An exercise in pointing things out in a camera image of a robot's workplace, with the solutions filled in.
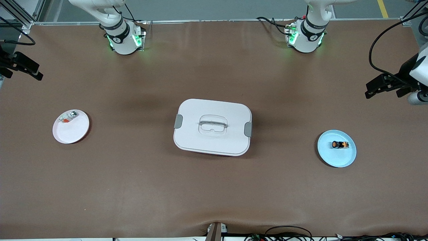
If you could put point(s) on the camera mount post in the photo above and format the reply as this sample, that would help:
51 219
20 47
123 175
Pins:
214 232

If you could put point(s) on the orange push button switch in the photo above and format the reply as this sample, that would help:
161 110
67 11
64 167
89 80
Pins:
340 145

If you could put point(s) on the pale round plate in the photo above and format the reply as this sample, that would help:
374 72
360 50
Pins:
72 133

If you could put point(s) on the aluminium frame post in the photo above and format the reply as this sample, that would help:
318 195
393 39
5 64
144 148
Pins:
413 13
20 15

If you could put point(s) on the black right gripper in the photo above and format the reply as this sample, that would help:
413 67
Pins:
6 60

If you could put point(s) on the aluminium table edge rail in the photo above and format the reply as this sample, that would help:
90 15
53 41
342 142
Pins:
217 21

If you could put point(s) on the light blue round plate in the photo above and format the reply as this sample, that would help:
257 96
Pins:
334 159

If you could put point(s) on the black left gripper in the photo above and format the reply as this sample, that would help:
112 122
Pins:
405 72

